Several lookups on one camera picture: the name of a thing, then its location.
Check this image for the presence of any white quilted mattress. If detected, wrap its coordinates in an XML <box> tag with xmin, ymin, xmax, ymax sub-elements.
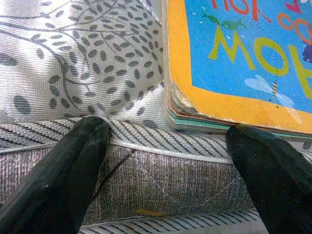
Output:
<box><xmin>0</xmin><ymin>0</ymin><xmax>312</xmax><ymax>234</ymax></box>

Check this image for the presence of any colourful children's board book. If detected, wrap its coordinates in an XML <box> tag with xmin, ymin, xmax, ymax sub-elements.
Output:
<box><xmin>162</xmin><ymin>0</ymin><xmax>312</xmax><ymax>142</ymax></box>

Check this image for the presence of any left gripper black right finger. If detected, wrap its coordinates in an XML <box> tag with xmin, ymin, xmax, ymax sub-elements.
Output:
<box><xmin>225</xmin><ymin>124</ymin><xmax>312</xmax><ymax>234</ymax></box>

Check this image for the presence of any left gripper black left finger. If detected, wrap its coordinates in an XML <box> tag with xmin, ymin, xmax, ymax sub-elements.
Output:
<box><xmin>0</xmin><ymin>116</ymin><xmax>113</xmax><ymax>234</ymax></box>

